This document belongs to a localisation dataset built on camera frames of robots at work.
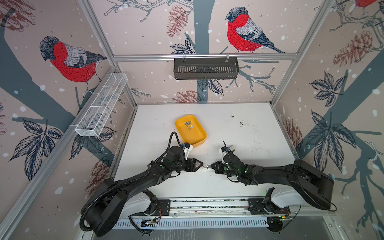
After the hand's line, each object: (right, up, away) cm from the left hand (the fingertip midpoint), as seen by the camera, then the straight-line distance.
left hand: (199, 165), depth 78 cm
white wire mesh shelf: (-53, +32, -1) cm, 62 cm away
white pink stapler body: (+4, -3, +9) cm, 10 cm away
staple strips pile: (-8, +21, +30) cm, 37 cm away
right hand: (+6, -4, +6) cm, 9 cm away
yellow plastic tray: (-6, +16, +26) cm, 31 cm away
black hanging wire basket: (+5, +60, +25) cm, 65 cm away
